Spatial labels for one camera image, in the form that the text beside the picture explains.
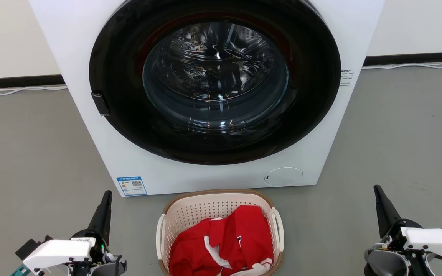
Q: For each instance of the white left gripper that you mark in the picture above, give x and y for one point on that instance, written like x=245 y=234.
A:
x=58 y=253

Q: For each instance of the red and white garment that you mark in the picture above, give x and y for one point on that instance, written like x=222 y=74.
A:
x=246 y=232

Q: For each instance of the white front-load washing machine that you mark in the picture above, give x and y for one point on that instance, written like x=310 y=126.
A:
x=71 y=42

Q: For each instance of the blue energy label sticker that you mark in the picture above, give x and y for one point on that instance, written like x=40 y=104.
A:
x=132 y=186

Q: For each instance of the beige perforated laundry basket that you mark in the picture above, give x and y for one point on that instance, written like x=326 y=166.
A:
x=190 y=211

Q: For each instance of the black round washer door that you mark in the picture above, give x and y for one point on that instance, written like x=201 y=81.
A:
x=123 y=119

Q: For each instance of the black baseboard strip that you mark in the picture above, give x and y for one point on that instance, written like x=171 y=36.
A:
x=14 y=81
x=416 y=58

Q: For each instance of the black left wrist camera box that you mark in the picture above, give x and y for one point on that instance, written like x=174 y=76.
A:
x=29 y=247

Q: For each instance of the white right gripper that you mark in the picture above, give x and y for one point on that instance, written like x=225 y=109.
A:
x=432 y=239

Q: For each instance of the small white text sticker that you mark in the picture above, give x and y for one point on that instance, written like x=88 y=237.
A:
x=346 y=78

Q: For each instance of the round white filter cover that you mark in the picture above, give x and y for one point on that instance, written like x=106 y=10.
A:
x=283 y=177

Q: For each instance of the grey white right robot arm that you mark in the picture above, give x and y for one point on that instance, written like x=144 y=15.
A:
x=386 y=264

